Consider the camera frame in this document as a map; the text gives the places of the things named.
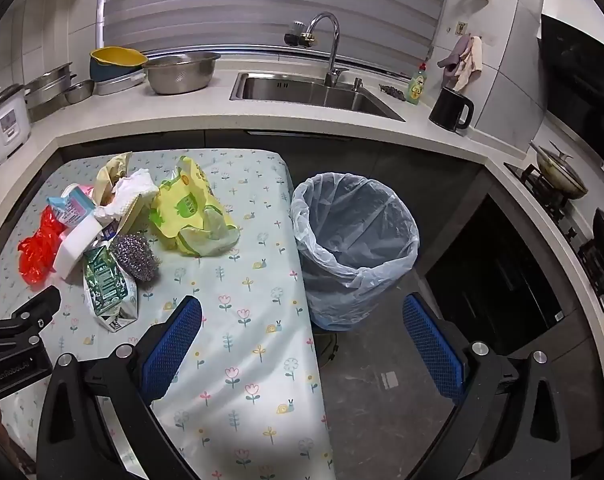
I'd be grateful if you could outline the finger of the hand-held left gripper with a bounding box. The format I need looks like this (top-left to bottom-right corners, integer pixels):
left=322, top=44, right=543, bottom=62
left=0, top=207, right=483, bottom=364
left=0, top=285, right=62, bottom=356

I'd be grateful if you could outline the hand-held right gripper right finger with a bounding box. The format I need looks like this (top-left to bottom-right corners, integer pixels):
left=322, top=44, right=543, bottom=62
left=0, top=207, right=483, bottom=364
left=403, top=294, right=604, bottom=480

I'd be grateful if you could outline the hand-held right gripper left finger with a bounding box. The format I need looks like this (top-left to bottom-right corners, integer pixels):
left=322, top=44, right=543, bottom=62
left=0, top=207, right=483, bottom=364
left=34, top=296, right=203, bottom=480

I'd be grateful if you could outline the red plastic bag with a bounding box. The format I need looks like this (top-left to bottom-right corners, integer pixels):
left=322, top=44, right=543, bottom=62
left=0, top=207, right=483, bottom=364
left=18, top=205, right=67, bottom=288

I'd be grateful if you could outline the green white snack packet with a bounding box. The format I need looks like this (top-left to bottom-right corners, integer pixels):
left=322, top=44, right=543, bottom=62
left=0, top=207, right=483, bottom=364
left=83, top=239, right=139, bottom=333

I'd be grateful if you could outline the white sponge block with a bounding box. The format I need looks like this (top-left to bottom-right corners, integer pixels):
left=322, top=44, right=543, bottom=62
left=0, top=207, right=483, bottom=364
left=53, top=212, right=105, bottom=277

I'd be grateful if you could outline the steel wool scrubber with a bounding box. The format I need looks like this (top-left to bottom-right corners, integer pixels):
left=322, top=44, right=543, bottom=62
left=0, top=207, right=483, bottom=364
left=110, top=232, right=161, bottom=281

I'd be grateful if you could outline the white plastic bag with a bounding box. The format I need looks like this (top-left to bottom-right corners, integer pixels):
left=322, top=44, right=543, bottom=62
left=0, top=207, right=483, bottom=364
left=290, top=172, right=420, bottom=332

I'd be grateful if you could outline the white paper towel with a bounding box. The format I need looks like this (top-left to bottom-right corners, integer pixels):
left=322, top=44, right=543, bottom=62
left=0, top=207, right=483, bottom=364
left=92, top=195, right=142, bottom=225
left=112, top=168, right=161, bottom=206

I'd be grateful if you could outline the yellow green plastic bag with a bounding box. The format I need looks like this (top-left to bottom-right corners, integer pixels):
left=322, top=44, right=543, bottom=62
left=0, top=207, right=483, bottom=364
left=148, top=156, right=241, bottom=257

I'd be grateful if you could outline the black built-in oven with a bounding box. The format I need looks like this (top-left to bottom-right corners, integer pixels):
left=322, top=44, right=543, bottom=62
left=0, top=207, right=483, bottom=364
left=424, top=195, right=568, bottom=356

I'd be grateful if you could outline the pink paper cup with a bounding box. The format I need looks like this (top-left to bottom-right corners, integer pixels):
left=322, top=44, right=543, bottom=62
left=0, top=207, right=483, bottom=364
left=46, top=183, right=98, bottom=229

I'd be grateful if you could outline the floral tablecloth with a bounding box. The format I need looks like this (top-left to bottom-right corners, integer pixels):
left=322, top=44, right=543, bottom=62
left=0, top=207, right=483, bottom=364
left=0, top=149, right=340, bottom=480

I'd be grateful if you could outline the orange-printed snack bag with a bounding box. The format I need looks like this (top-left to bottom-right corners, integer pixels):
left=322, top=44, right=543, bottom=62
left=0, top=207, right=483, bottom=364
left=100, top=194, right=157, bottom=241

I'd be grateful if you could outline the white rice cooker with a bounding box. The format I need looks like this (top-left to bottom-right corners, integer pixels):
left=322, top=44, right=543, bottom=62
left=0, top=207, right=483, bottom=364
left=0, top=84, right=32, bottom=168

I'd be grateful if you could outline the plain beige wrapper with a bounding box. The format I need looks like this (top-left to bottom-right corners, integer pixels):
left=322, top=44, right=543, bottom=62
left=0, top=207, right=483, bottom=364
left=92, top=151, right=133, bottom=206

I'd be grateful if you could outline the black gas stove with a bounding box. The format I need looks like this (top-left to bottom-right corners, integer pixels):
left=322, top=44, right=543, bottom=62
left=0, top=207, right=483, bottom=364
left=504, top=160, right=604, bottom=313

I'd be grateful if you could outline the stacked steel steamer pot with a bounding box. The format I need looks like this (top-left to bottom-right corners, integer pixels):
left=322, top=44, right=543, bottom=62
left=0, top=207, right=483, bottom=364
left=24, top=62, right=77, bottom=123

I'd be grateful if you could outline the small steel bowl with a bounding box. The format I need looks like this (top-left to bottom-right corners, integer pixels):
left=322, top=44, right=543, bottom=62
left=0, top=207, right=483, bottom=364
left=64, top=79, right=96, bottom=103

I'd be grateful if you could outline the wok with glass lid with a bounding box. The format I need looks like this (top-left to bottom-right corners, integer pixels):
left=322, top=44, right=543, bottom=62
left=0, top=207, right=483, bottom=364
left=528, top=140, right=589, bottom=200

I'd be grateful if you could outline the black mug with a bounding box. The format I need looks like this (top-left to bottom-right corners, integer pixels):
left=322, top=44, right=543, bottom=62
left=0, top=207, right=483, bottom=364
left=428, top=86, right=476, bottom=133

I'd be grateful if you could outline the blue basin with yellow rim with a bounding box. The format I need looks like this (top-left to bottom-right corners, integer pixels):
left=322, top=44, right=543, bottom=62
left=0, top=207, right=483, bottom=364
left=89, top=46, right=149, bottom=83

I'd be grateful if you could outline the white stone countertop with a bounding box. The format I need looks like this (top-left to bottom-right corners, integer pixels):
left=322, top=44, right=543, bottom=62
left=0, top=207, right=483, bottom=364
left=0, top=55, right=604, bottom=311

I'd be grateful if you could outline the green dish soap bottle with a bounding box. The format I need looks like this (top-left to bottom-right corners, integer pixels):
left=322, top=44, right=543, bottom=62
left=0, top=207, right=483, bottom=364
left=407, top=61, right=429, bottom=106

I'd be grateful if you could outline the steel colander bowl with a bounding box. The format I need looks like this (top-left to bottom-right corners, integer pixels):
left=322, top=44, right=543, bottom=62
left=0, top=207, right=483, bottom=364
left=142, top=51, right=223, bottom=96

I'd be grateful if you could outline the stainless steel sink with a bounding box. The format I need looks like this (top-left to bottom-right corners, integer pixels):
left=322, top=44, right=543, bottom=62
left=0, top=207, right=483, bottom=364
left=229, top=71, right=407, bottom=122

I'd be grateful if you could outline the cream hanging cloth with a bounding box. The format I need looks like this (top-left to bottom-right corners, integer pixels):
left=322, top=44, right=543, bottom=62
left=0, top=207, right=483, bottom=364
left=454, top=36, right=484, bottom=92

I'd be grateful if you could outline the purple hanging cloth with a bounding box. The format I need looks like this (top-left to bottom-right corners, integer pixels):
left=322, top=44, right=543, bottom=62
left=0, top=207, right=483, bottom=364
left=437, top=35, right=473, bottom=88

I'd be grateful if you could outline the black range hood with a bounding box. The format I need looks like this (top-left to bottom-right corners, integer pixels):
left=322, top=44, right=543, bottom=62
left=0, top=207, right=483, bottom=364
left=537, top=12, right=604, bottom=128

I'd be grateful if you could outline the chrome faucet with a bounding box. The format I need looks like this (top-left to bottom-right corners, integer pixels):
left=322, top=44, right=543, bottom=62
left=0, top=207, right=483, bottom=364
left=284, top=12, right=350, bottom=88

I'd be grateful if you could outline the grey striped window blind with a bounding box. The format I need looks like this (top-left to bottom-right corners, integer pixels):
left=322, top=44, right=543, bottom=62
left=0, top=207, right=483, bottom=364
left=102, top=0, right=450, bottom=61

